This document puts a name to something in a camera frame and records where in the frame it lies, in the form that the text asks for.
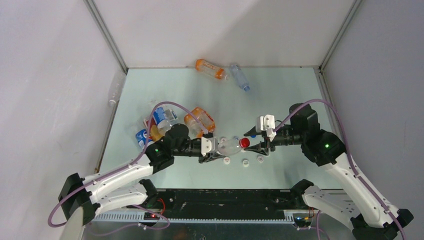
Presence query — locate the white cap front right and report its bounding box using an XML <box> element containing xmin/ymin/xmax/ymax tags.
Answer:
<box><xmin>257</xmin><ymin>155</ymin><xmax>265</xmax><ymax>164</ymax></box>

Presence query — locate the red yellow label tea bottle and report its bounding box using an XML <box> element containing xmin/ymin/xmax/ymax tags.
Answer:
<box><xmin>143</xmin><ymin>116</ymin><xmax>165</xmax><ymax>142</ymax></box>

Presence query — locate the Pepsi bottle blue label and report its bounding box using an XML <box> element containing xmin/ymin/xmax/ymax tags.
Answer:
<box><xmin>153</xmin><ymin>106</ymin><xmax>172</xmax><ymax>132</ymax></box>

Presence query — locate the large orange label bottle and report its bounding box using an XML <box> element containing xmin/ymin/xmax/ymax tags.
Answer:
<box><xmin>183</xmin><ymin>107</ymin><xmax>216</xmax><ymax>138</ymax></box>

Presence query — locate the slim orange label bottle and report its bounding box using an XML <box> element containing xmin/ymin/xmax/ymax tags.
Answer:
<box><xmin>194</xmin><ymin>58</ymin><xmax>228</xmax><ymax>80</ymax></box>

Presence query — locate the clear bluish water bottle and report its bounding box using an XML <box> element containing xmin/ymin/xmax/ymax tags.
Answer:
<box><xmin>229</xmin><ymin>64</ymin><xmax>250</xmax><ymax>92</ymax></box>

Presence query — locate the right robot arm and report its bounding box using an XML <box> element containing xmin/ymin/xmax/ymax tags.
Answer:
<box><xmin>246</xmin><ymin>102</ymin><xmax>414</xmax><ymax>240</ymax></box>

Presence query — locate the white cap front middle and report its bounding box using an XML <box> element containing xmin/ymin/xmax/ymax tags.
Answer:
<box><xmin>241</xmin><ymin>159</ymin><xmax>250</xmax><ymax>168</ymax></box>

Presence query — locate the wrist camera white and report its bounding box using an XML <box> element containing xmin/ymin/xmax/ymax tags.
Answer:
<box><xmin>255</xmin><ymin>114</ymin><xmax>277</xmax><ymax>142</ymax></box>
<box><xmin>200</xmin><ymin>137</ymin><xmax>219</xmax><ymax>157</ymax></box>

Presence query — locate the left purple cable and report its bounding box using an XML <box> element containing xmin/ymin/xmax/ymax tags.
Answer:
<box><xmin>47</xmin><ymin>101</ymin><xmax>210</xmax><ymax>228</ymax></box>

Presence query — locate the clear bottle by wall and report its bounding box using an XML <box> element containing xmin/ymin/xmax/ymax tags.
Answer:
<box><xmin>108</xmin><ymin>72</ymin><xmax>126</xmax><ymax>107</ymax></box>

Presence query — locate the Nongfu Spring red label bottle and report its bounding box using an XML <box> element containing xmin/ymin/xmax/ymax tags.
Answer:
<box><xmin>217</xmin><ymin>138</ymin><xmax>246</xmax><ymax>157</ymax></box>

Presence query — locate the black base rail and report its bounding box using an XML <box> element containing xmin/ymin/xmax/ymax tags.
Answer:
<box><xmin>142</xmin><ymin>188</ymin><xmax>308</xmax><ymax>221</ymax></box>

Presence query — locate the red bottle cap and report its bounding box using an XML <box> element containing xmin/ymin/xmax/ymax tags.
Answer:
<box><xmin>239</xmin><ymin>137</ymin><xmax>250</xmax><ymax>149</ymax></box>

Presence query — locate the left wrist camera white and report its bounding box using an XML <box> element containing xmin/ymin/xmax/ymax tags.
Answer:
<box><xmin>200</xmin><ymin>137</ymin><xmax>219</xmax><ymax>157</ymax></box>

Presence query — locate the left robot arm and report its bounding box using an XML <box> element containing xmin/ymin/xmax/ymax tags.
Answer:
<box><xmin>58</xmin><ymin>123</ymin><xmax>223</xmax><ymax>225</ymax></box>

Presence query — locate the Pepsi bottle lower left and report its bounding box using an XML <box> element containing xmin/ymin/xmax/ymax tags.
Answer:
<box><xmin>135</xmin><ymin>129</ymin><xmax>153</xmax><ymax>150</ymax></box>

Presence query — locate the white cap front left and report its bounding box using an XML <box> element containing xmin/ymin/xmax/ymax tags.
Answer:
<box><xmin>222</xmin><ymin>156</ymin><xmax>231</xmax><ymax>165</ymax></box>

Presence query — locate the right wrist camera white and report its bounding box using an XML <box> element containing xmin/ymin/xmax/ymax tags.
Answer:
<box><xmin>255</xmin><ymin>114</ymin><xmax>277</xmax><ymax>142</ymax></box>

